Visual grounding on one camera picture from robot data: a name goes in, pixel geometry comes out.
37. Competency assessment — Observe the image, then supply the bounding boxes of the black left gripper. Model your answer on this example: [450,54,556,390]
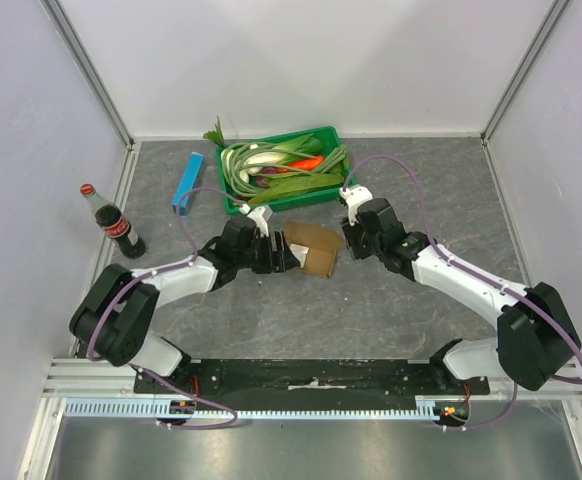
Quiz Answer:
[235,228,300,273]

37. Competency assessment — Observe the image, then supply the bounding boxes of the brown cardboard box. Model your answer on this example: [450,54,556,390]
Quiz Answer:
[283,220,345,279]

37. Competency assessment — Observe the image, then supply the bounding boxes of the small white sticker packet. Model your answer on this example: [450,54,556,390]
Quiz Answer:
[289,244,309,268]

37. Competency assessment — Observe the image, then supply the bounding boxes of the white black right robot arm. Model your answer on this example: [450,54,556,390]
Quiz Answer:
[340,187,581,394]

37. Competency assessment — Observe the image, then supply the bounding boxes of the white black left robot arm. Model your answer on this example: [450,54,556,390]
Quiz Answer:
[69,217,306,393]

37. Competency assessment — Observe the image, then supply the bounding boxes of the blue rectangular box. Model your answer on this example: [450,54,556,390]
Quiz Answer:
[171,152,204,216]

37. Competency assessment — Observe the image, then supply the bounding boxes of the large green leaf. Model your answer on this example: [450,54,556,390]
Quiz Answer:
[249,173,344,205]

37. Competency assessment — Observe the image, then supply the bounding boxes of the orange carrot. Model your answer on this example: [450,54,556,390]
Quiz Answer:
[287,156,324,171]

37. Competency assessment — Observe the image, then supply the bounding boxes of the green long beans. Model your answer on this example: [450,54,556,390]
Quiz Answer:
[220,141,348,202]

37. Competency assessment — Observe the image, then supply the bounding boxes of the green bok choy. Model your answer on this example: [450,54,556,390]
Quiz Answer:
[273,134,323,157]

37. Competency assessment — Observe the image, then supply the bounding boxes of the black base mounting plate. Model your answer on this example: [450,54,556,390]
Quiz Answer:
[133,357,492,412]

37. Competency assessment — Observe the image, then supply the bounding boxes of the cola glass bottle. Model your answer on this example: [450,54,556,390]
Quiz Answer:
[80,183,146,259]

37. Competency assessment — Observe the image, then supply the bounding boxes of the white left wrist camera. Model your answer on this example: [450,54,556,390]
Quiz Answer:
[239,204,273,237]

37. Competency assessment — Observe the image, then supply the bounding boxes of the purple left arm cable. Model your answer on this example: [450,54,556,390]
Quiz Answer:
[85,187,252,362]

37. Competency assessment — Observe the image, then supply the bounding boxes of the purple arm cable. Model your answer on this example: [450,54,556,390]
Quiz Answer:
[85,187,252,362]
[340,155,582,385]

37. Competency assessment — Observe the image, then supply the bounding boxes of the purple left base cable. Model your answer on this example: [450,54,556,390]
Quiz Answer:
[135,367,241,431]

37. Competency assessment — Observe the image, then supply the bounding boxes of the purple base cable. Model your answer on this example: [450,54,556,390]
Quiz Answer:
[135,367,241,431]
[433,382,518,434]

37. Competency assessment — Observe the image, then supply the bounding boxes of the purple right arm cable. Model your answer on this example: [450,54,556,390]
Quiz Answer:
[340,155,582,385]

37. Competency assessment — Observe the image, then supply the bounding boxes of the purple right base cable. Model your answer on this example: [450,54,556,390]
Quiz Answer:
[433,382,518,434]

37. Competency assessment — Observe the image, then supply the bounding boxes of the light blue cable duct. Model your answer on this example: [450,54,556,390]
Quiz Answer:
[64,396,440,421]

